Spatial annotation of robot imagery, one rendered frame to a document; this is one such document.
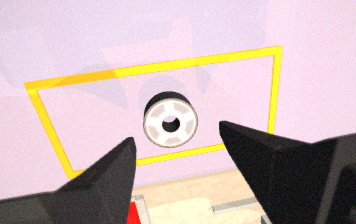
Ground yellow rectangular outline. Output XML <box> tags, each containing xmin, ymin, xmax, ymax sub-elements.
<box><xmin>23</xmin><ymin>46</ymin><xmax>282</xmax><ymax>178</ymax></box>

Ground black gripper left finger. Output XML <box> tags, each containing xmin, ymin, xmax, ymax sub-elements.
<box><xmin>0</xmin><ymin>137</ymin><xmax>137</xmax><ymax>224</ymax></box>

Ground white and black toy wheel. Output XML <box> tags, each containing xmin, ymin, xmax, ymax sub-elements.
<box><xmin>143</xmin><ymin>91</ymin><xmax>198</xmax><ymax>148</ymax></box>

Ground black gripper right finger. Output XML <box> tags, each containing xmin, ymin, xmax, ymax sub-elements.
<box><xmin>219</xmin><ymin>120</ymin><xmax>356</xmax><ymax>224</ymax></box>

